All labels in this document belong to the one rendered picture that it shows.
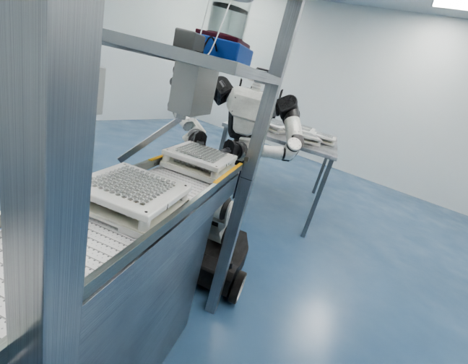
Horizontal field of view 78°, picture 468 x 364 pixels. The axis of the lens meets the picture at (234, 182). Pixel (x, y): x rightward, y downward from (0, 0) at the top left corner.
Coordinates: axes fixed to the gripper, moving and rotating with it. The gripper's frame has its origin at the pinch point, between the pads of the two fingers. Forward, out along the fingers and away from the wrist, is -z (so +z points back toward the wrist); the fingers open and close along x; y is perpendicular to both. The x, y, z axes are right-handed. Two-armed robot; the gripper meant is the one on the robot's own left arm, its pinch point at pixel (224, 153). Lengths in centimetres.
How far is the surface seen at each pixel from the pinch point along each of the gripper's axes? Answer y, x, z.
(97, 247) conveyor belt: -11, 9, -77
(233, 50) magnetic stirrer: -2.1, -41.6, -17.8
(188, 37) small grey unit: 4, -41, -37
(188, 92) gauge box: 12.9, -23.3, -18.4
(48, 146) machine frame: -29, -23, -101
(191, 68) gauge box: 13.0, -31.9, -18.7
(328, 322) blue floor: -75, 95, 53
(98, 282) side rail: -21, 7, -86
